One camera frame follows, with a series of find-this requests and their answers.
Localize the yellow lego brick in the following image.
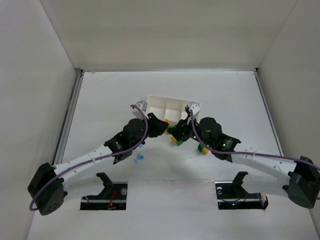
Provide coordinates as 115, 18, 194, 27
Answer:
163, 119, 170, 128

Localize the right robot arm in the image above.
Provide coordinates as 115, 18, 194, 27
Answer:
167, 117, 320, 210

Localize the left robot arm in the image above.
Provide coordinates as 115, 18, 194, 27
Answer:
27, 113, 169, 216

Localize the white three-compartment plastic container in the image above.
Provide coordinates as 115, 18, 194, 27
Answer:
146, 95, 192, 124

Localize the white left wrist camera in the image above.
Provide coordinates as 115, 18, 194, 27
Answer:
132, 100, 148, 119

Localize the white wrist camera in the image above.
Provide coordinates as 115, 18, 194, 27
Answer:
184, 101, 201, 119
132, 100, 148, 119

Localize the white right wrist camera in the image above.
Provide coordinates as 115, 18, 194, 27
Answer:
184, 101, 201, 119

